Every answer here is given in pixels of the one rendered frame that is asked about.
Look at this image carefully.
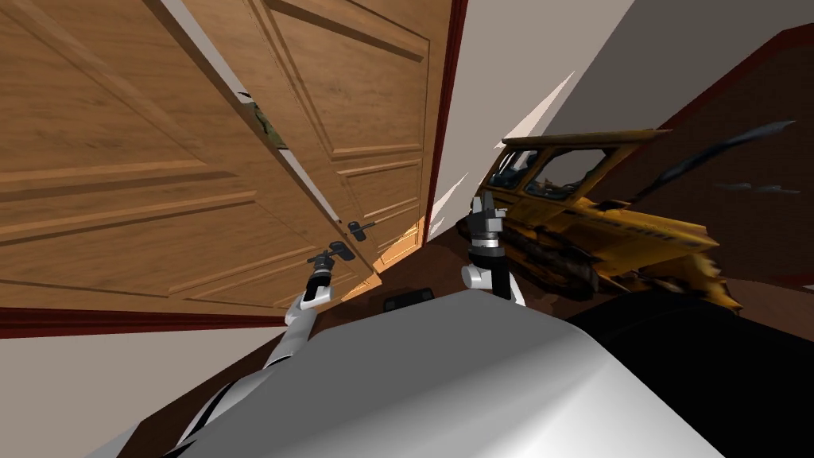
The brown wooden door leaf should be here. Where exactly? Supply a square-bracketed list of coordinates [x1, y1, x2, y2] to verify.
[0, 0, 384, 319]
[180, 0, 455, 272]

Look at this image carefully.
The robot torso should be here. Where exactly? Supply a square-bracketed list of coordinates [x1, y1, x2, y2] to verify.
[82, 287, 727, 458]

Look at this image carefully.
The yellow bulldozer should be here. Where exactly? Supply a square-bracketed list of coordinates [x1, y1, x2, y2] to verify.
[472, 129, 745, 314]

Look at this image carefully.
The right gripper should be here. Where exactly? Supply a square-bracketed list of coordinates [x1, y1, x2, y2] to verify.
[467, 193, 509, 243]

